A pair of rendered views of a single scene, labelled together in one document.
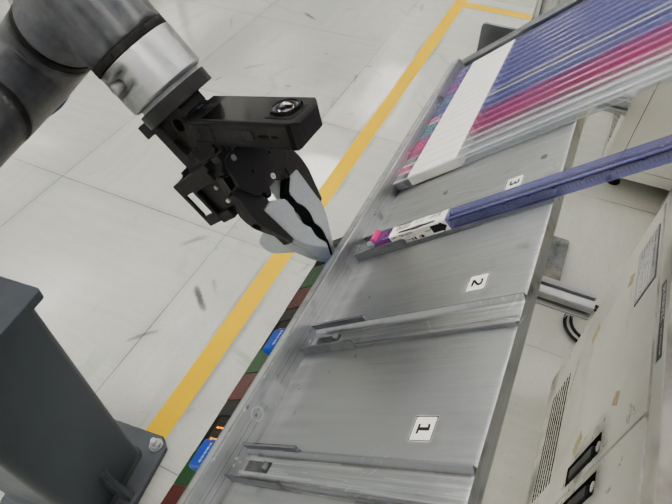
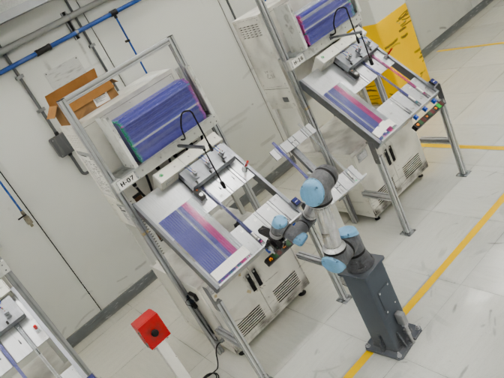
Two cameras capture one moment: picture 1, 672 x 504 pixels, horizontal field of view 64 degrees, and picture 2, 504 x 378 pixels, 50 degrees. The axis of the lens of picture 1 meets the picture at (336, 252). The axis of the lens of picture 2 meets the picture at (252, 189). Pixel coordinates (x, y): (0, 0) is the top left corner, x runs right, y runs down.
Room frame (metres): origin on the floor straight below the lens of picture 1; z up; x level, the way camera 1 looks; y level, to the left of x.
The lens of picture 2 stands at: (2.42, 1.65, 2.22)
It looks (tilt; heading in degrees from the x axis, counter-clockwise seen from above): 23 degrees down; 217
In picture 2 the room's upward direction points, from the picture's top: 27 degrees counter-clockwise
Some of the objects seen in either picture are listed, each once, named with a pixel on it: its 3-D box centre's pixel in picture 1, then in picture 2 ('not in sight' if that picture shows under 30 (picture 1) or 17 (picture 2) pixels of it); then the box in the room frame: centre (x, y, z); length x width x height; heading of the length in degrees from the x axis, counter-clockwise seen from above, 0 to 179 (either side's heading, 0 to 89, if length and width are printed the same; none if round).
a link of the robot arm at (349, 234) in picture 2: not in sight; (348, 240); (0.37, 0.50, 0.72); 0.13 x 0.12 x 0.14; 169
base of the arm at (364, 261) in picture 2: not in sight; (356, 256); (0.37, 0.50, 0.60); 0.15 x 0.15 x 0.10
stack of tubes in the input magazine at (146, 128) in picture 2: not in sight; (160, 119); (0.10, -0.47, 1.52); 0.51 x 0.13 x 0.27; 155
